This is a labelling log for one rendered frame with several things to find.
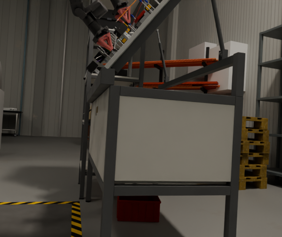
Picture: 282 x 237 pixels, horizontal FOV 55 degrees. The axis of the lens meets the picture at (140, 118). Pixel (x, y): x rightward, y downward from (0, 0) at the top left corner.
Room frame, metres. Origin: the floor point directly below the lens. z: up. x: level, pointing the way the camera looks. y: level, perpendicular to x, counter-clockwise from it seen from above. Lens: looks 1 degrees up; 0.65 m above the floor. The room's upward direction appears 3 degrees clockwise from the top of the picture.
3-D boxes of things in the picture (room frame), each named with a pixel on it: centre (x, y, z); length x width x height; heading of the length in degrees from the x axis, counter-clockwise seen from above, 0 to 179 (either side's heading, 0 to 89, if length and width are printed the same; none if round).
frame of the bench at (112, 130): (1.71, -0.02, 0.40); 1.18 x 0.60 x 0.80; 14
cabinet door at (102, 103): (1.37, 0.20, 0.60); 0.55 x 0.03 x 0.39; 14
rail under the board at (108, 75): (1.63, 0.28, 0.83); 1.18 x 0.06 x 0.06; 14
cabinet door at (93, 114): (1.91, 0.33, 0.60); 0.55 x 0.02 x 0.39; 14
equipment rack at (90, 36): (2.59, 0.30, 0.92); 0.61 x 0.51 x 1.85; 14
